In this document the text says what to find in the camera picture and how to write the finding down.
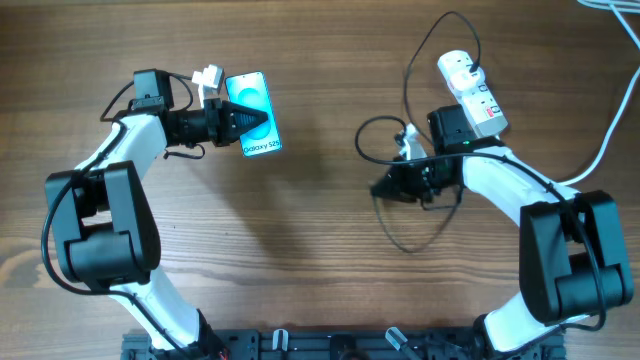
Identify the Galaxy smartphone cyan screen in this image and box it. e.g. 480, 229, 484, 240
225, 71, 282, 157

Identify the black USB charging cable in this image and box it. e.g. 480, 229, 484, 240
371, 10, 483, 254

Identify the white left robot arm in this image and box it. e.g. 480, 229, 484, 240
41, 66, 273, 359

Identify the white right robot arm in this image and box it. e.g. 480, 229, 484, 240
370, 105, 634, 359

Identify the white charger plug adapter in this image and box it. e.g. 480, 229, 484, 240
447, 67, 485, 95

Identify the white power strip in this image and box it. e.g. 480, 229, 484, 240
437, 50, 508, 138

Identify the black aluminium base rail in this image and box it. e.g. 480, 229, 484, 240
120, 327, 567, 360

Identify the white power strip cord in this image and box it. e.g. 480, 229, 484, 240
554, 0, 640, 187

